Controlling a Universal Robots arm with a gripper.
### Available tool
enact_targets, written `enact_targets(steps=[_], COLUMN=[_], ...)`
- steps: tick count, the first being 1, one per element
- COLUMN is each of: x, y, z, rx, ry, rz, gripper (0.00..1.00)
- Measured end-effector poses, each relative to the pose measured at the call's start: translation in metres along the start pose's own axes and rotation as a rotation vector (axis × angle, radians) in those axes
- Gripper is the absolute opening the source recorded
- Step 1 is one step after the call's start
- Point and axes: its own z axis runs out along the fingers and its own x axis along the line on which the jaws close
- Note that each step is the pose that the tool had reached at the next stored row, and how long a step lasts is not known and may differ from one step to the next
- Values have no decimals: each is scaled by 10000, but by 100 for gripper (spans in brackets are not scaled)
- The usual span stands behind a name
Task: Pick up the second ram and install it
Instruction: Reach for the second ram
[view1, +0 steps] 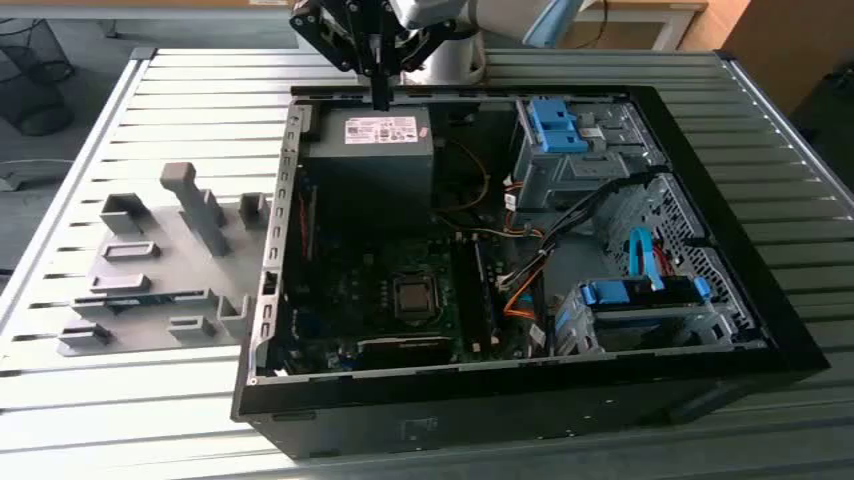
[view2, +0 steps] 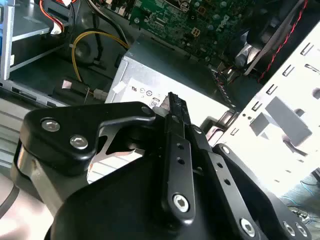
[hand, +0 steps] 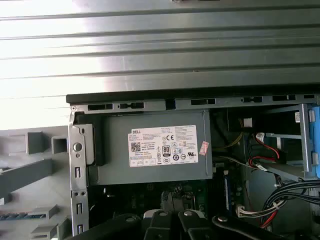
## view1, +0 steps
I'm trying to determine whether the blue RAM stick white label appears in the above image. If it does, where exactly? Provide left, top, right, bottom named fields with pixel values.
left=73, top=294, right=203, bottom=307

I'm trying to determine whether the blue flat data wire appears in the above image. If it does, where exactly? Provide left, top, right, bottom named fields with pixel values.
left=628, top=227, right=666, bottom=292

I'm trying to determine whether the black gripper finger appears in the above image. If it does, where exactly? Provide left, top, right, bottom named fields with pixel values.
left=287, top=3, right=384, bottom=111
left=381, top=28, right=443, bottom=111

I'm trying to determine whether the black RAM slot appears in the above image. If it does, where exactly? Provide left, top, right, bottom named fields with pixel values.
left=452, top=229, right=483, bottom=352

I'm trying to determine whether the silver CPU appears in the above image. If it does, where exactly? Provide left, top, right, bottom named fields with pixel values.
left=396, top=280, right=433, bottom=312

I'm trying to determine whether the brown wooden cabinet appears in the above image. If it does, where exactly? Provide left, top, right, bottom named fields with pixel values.
left=723, top=0, right=854, bottom=117

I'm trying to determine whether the grey metal drive cage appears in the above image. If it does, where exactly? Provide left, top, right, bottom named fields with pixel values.
left=512, top=97, right=668, bottom=214

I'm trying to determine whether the black wire bundle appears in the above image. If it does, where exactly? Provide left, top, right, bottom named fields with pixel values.
left=496, top=172, right=659, bottom=294

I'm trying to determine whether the grey plastic parts rack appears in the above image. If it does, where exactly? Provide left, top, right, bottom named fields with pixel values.
left=56, top=162, right=275, bottom=357

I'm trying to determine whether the grey power supply unit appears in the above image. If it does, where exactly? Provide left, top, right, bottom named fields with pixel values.
left=297, top=105, right=436, bottom=229

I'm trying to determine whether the CPU socket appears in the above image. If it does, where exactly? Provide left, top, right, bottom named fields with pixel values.
left=389, top=269, right=443, bottom=324

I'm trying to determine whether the grey metal disk bay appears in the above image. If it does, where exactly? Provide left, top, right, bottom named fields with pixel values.
left=546, top=279, right=743, bottom=357

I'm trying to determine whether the black wire mesh bin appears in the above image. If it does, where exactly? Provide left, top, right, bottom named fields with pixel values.
left=0, top=17, right=76, bottom=137

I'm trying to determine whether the black open PC case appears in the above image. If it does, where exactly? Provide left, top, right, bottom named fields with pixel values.
left=229, top=83, right=832, bottom=461

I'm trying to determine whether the coloured power wire bundle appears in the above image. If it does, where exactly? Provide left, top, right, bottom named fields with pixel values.
left=432, top=209, right=546, bottom=241

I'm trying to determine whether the green motherboard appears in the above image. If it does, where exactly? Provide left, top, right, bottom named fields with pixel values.
left=283, top=219, right=535, bottom=374

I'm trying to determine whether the orange wire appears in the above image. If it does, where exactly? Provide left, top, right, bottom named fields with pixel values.
left=503, top=277, right=539, bottom=319

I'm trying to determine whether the hard disk in blue carrier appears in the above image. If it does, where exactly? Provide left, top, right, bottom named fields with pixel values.
left=576, top=275, right=712, bottom=310

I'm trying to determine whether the black graphics card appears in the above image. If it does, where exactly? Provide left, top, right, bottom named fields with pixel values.
left=352, top=335, right=456, bottom=369

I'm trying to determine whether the wooden desk white frame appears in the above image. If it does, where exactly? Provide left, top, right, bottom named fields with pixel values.
left=0, top=0, right=315, bottom=51
left=572, top=0, right=710, bottom=51

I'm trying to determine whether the thin yellow wire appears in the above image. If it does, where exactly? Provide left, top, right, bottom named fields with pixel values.
left=432, top=139, right=492, bottom=214

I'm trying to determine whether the blue drive bay latch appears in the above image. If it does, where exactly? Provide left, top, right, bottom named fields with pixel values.
left=525, top=99, right=592, bottom=154

